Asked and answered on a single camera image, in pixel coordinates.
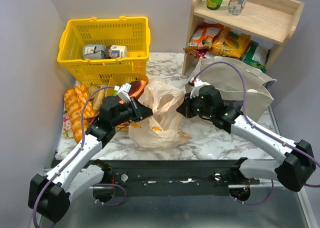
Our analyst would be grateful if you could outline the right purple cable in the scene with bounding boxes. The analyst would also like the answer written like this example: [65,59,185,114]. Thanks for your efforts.
[192,61,320,188]

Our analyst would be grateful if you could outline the wooden shelf unit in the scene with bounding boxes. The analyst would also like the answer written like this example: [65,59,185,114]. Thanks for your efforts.
[186,0,305,70]

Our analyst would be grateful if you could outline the yellow food tray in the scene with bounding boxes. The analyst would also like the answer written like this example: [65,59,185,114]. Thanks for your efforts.
[106,73,149,131]

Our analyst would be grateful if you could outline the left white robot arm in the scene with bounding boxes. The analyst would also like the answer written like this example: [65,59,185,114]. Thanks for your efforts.
[28,96,153,228]

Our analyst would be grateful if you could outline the brown toy bread slices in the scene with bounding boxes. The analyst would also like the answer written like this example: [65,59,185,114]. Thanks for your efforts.
[87,85,105,111]

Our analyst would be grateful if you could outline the grey wrapped package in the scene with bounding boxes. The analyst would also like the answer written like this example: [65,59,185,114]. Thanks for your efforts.
[82,44,107,60]

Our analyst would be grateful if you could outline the toy bread loaf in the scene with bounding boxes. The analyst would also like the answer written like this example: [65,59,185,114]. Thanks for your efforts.
[63,85,87,144]

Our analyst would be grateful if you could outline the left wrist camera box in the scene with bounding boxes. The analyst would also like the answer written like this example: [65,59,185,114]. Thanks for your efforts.
[114,82,132,104]

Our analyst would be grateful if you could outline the braided orange toy bread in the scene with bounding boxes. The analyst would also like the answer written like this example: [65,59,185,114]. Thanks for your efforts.
[74,85,96,119]

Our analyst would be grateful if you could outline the red snack bag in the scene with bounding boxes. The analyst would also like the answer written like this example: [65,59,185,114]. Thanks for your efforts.
[183,48,208,60]

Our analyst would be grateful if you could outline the beige canvas tote bag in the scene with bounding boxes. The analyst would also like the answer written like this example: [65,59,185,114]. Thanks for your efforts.
[189,56,277,122]

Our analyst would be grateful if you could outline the yellow plastic shopping basket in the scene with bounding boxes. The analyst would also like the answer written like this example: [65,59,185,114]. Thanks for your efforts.
[57,16,151,85]

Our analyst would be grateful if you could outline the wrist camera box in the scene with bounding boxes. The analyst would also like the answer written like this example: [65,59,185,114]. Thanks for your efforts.
[188,77,210,99]
[114,82,132,104]

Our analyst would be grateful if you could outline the clear plastic bottle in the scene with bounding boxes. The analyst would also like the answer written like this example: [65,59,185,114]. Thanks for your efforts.
[228,0,247,16]

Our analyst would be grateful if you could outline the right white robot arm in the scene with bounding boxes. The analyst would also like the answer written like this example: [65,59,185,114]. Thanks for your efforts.
[176,85,316,192]

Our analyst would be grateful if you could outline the purple cable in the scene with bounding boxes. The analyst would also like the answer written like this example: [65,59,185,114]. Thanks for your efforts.
[192,61,320,188]
[32,85,118,228]

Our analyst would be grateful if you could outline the yellow chips bag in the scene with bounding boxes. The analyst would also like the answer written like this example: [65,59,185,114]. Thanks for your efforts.
[209,26,251,59]

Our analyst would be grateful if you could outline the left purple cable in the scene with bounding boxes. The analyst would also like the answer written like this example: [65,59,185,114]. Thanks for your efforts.
[32,85,118,228]

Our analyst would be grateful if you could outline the green snack bag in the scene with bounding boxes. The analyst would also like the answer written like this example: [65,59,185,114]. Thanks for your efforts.
[241,41,269,73]

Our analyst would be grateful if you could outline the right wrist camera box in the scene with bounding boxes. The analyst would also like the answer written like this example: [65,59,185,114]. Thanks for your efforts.
[188,77,210,99]

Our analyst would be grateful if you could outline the brown milk carton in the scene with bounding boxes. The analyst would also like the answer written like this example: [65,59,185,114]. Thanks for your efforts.
[105,45,128,59]

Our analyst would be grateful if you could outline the banana print plastic bag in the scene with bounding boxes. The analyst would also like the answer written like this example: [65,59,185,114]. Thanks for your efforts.
[128,78,192,149]

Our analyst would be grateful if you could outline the orange snack bag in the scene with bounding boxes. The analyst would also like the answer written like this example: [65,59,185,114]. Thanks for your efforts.
[186,22,224,50]

